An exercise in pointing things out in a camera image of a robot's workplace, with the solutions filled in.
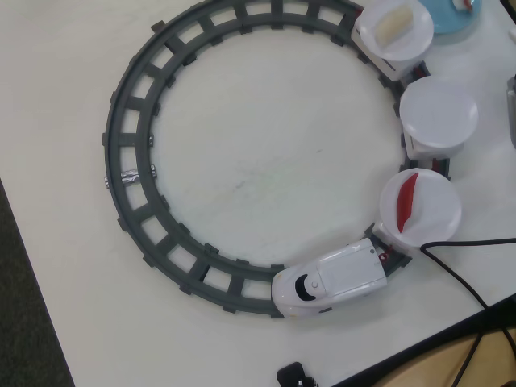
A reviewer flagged white Shinkansen toy locomotive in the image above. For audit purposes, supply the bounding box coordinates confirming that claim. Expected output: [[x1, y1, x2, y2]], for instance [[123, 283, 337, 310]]
[[270, 237, 389, 320]]

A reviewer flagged white train car under red-sushi dish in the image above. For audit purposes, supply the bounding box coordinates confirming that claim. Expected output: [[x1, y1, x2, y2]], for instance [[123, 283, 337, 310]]
[[371, 219, 414, 256]]

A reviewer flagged red tuna sushi piece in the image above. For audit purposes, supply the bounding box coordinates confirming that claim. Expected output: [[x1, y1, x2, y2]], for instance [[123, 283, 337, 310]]
[[394, 172, 422, 234]]

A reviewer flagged white dish with red sushi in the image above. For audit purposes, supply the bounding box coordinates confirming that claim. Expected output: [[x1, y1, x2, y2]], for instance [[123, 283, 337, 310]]
[[379, 168, 463, 247]]

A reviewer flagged empty white round dish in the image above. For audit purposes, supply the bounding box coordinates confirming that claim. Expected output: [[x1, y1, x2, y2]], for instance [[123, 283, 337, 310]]
[[398, 76, 480, 148]]

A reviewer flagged white rice sushi piece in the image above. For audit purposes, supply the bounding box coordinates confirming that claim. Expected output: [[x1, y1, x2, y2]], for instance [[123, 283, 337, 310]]
[[372, 7, 415, 45]]

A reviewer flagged blue round dish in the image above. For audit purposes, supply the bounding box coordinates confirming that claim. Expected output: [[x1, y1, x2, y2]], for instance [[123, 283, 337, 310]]
[[418, 0, 484, 35]]

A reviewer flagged silver foil tape strip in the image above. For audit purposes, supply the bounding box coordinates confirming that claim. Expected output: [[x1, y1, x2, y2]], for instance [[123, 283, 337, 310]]
[[102, 163, 159, 190]]

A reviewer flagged grey circular toy train track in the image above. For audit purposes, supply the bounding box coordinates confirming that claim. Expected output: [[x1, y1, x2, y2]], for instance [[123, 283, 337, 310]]
[[100, 0, 453, 322]]

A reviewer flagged black power adapter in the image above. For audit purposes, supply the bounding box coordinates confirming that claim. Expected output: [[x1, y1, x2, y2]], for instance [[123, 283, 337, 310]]
[[277, 361, 319, 387]]

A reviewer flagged grey box-shaped device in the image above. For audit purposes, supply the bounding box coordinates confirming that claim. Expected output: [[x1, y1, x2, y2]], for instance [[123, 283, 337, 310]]
[[506, 74, 516, 148]]

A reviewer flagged black cable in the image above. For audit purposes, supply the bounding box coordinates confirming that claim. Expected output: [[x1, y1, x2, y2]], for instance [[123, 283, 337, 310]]
[[419, 237, 516, 387]]

